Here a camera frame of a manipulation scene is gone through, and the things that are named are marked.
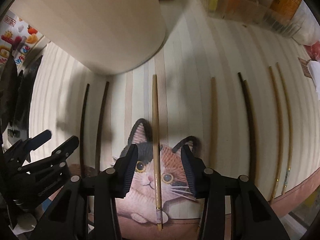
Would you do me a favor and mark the black chopstick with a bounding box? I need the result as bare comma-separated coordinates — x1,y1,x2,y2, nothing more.
238,72,256,180

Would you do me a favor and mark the textured brown wooden chopstick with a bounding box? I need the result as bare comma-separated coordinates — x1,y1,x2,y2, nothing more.
243,80,257,183

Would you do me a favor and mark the dark brown chopstick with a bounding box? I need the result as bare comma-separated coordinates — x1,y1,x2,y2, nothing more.
79,83,90,178
95,81,109,174

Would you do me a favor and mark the dark brown chopstick far left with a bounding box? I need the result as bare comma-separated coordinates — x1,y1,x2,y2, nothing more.
79,83,90,178

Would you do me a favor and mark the light bamboo chopstick, decorated end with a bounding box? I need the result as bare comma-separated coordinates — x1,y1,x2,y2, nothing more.
152,74,163,231

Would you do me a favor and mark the striped cat placemat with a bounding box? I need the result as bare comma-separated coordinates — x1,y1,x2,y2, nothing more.
24,0,320,240

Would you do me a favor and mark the light bamboo chopstick inner right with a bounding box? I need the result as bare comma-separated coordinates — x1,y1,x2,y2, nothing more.
268,66,283,204

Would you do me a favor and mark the light bamboo chopstick outer right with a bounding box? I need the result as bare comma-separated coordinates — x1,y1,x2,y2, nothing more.
276,62,293,194

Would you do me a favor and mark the beige cylindrical utensil holder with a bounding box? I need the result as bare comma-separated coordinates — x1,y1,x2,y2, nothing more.
11,0,166,75

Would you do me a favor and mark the brown cardboard label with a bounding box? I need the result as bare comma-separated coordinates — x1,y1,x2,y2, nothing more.
298,57,312,78

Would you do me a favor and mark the white folded paper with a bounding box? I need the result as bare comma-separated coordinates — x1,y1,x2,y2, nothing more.
307,60,320,100

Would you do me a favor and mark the red cloth bundle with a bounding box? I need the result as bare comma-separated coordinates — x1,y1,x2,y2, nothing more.
304,41,320,62

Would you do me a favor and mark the white plastic bag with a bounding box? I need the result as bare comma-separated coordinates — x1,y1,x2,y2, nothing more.
291,0,320,46

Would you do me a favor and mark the clear plastic storage bin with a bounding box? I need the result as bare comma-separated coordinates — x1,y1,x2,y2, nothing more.
203,0,306,37

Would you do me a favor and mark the colourful fruit wall sticker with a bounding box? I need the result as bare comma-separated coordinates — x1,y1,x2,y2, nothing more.
0,10,43,67

